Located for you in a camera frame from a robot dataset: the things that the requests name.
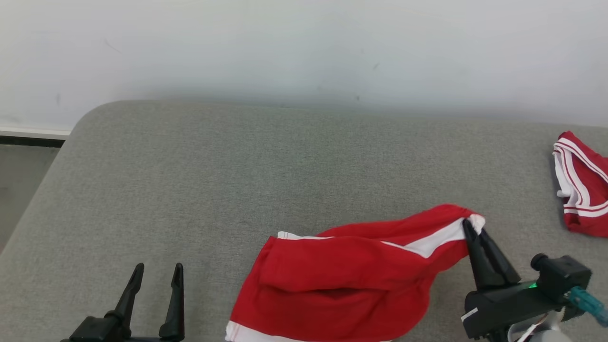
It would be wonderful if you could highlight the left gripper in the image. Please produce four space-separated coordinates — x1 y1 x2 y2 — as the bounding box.
60 263 186 342

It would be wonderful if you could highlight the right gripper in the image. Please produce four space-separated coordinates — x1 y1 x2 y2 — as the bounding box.
461 218 570 341

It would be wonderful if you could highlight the red basketball jersey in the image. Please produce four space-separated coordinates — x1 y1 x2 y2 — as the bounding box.
552 131 608 238

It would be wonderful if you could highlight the red shorts white stripe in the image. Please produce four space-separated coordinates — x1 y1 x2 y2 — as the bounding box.
224 204 486 342

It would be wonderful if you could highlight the grey fabric sofa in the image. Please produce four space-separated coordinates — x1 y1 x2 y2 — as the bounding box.
0 99 608 342

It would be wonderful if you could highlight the white wall baseboard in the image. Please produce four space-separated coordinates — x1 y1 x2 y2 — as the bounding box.
0 126 73 148

